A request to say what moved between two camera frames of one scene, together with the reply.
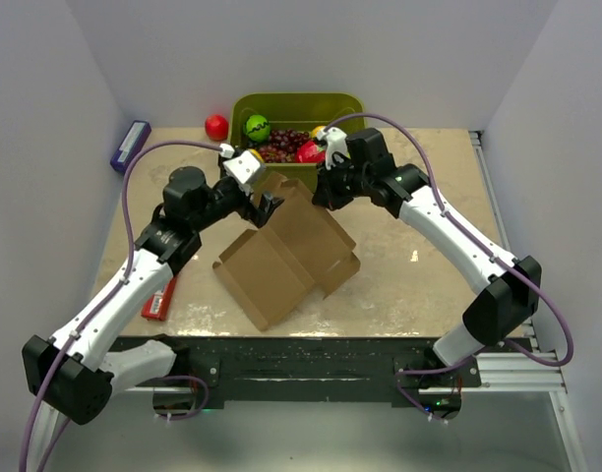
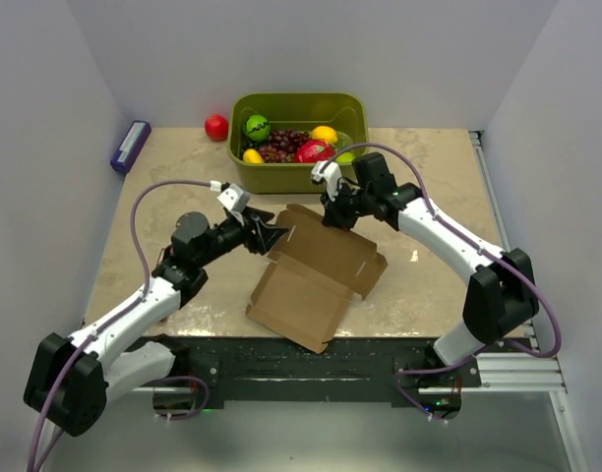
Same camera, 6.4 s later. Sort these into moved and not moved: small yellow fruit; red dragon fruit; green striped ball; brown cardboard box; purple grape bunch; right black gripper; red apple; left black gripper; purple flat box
Moved: brown cardboard box; left black gripper; right black gripper
Not moved: small yellow fruit; red apple; purple grape bunch; red dragon fruit; purple flat box; green striped ball
